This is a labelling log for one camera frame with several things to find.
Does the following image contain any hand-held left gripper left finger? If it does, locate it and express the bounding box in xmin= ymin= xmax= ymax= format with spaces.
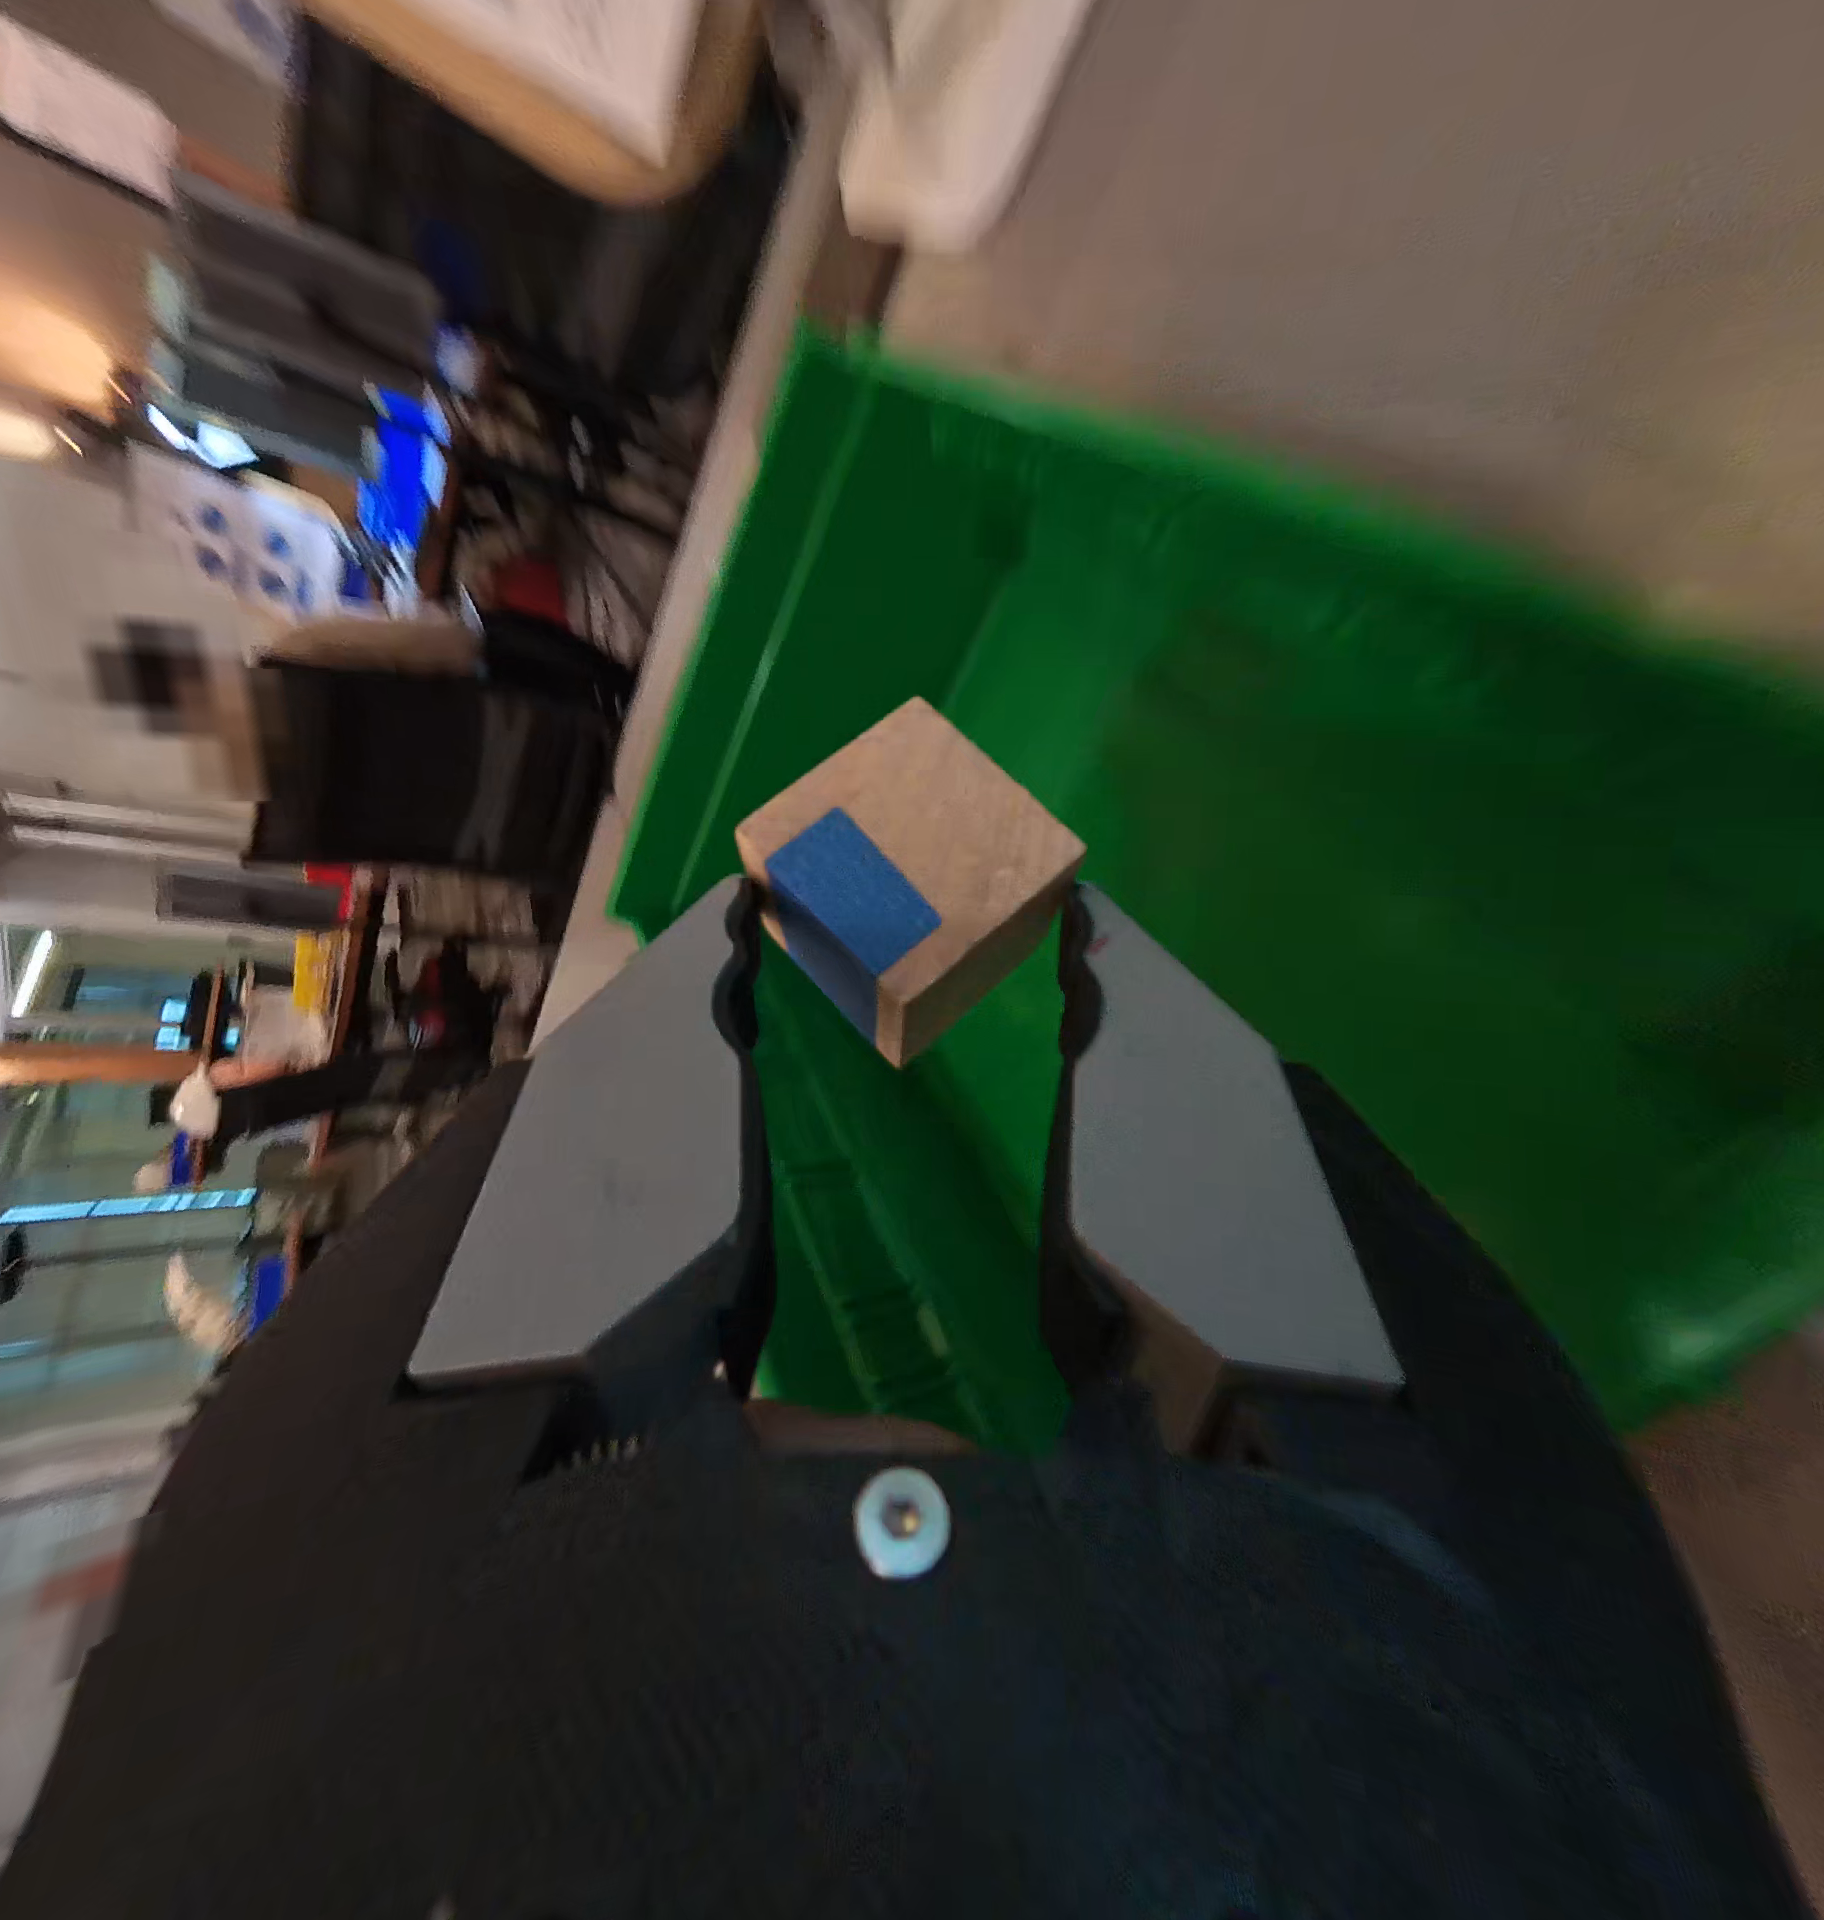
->
xmin=405 ymin=873 xmax=778 ymax=1399

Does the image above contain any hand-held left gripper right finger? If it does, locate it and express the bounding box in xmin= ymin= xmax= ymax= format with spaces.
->
xmin=1035 ymin=883 xmax=1409 ymax=1414

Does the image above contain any wooden cube with blue mark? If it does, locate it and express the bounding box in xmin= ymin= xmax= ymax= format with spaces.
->
xmin=736 ymin=693 xmax=1089 ymax=1068

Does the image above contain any green plastic tray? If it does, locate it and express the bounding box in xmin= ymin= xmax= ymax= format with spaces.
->
xmin=607 ymin=317 xmax=1824 ymax=1456

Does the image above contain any dark furniture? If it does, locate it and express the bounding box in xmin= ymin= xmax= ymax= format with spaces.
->
xmin=245 ymin=30 xmax=794 ymax=902

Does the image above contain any instruction sheet on stand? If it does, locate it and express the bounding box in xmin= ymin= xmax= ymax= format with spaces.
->
xmin=305 ymin=0 xmax=1094 ymax=252

